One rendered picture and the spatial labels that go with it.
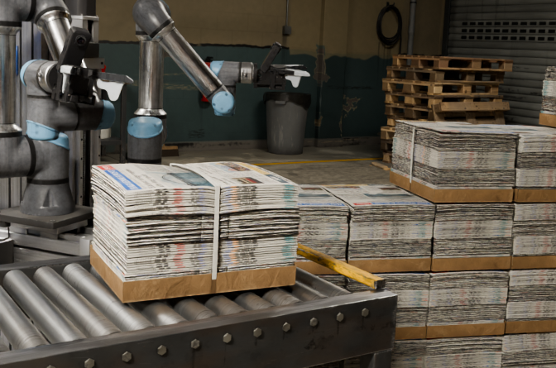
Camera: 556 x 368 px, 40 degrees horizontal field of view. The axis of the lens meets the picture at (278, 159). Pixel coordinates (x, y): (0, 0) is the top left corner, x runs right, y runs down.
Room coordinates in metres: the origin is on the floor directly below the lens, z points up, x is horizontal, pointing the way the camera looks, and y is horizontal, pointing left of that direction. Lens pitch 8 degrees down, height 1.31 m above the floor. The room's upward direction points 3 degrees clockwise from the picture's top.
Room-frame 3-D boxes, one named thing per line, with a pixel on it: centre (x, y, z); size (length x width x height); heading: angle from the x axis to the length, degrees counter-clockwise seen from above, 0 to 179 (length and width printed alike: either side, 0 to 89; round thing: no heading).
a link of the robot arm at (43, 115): (1.87, 0.56, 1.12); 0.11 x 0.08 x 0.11; 131
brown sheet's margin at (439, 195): (2.66, -0.60, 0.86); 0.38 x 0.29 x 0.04; 15
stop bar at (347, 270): (1.80, -0.12, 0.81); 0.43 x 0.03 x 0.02; 33
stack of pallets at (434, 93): (9.27, -1.98, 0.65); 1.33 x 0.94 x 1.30; 127
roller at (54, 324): (1.44, 0.45, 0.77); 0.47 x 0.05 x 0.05; 33
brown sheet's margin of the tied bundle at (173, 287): (1.59, 0.28, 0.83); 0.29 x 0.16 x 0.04; 26
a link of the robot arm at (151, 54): (2.74, 0.46, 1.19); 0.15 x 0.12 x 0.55; 3
